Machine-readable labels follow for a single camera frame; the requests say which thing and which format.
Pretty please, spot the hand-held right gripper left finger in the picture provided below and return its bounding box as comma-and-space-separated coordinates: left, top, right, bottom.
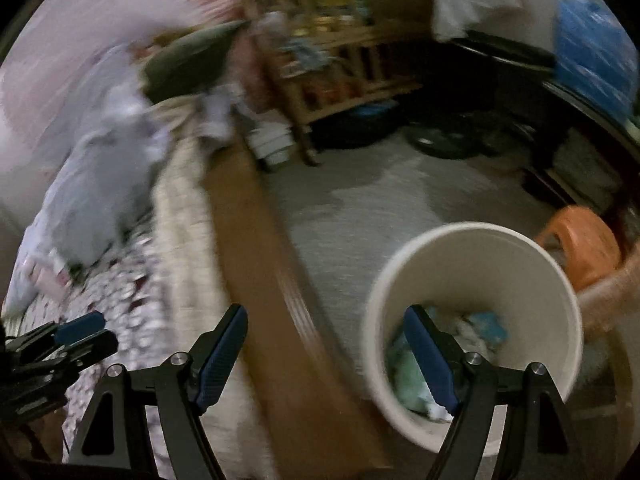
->
62, 302, 250, 480

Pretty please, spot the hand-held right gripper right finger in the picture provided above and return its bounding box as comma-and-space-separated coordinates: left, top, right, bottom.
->
403, 304, 577, 480

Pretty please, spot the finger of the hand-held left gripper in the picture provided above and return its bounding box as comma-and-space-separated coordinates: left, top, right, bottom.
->
50, 329, 120, 369
15, 310, 107, 349

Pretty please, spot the white round trash bin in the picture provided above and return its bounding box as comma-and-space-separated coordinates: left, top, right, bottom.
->
362, 221, 585, 454

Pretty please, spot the patterned grey maroon fleece blanket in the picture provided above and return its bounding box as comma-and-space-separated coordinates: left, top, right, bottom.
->
10, 215, 201, 480

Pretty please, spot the cream shaggy blanket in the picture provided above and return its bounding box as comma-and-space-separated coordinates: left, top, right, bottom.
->
150, 95, 281, 480

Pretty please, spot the grey-blue fleece blanket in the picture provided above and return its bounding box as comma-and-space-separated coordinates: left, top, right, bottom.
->
42, 42, 172, 272

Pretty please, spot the orange plastic stool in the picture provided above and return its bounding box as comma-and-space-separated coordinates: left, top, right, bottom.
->
535, 205, 624, 292

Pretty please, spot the black round fan base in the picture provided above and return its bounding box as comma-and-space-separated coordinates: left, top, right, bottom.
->
404, 114, 482, 162

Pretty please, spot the stack of white books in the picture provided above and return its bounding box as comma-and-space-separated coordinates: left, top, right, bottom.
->
250, 125, 294, 172

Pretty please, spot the black bag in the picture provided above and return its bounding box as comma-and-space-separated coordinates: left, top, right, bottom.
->
315, 102, 402, 149

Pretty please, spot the dark green pillow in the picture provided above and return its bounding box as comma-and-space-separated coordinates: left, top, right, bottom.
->
140, 20, 251, 104

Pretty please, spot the wooden baby crib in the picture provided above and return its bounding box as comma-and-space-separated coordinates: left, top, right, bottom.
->
240, 0, 437, 167

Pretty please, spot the blue tissue pack bundle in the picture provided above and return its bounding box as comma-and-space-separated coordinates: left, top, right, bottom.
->
552, 0, 632, 117

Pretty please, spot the white cloth bag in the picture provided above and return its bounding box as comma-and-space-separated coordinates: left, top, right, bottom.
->
432, 0, 557, 42

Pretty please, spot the wooden bed frame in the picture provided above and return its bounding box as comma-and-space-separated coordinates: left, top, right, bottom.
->
205, 145, 392, 480

